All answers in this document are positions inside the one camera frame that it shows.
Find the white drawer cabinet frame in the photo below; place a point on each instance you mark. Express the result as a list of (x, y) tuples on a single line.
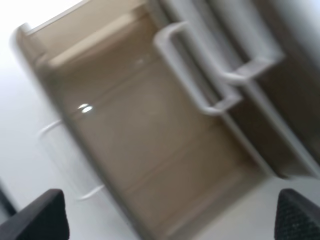
[(233, 32)]

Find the translucent brown upper drawer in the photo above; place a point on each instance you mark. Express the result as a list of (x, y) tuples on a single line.
[(127, 127)]

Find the translucent brown lower drawer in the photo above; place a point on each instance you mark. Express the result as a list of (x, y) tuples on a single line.
[(280, 113)]

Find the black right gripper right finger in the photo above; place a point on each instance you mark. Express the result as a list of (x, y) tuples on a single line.
[(297, 218)]

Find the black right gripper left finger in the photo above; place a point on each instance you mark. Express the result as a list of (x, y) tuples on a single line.
[(45, 218)]

